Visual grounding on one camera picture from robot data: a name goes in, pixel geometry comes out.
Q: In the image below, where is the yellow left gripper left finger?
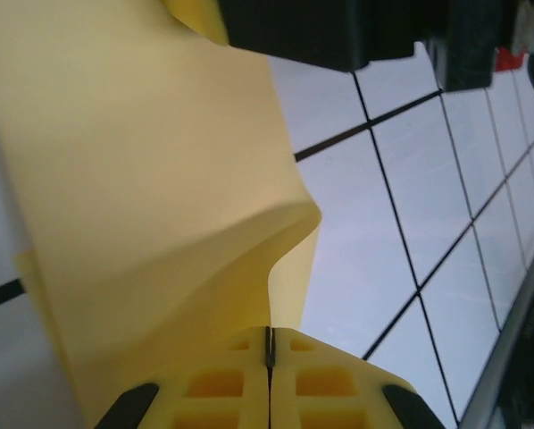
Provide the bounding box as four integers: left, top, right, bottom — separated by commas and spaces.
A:
95, 325, 271, 429

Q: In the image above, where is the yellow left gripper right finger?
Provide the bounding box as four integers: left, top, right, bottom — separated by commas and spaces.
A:
269, 325, 438, 429

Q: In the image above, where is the yellow cloth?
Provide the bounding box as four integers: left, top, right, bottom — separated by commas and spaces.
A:
0, 0, 324, 429

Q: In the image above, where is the red connector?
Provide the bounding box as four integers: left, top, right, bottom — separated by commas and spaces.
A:
494, 46, 530, 72

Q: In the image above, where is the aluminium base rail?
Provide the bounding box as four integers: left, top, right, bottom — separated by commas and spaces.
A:
456, 248, 534, 429

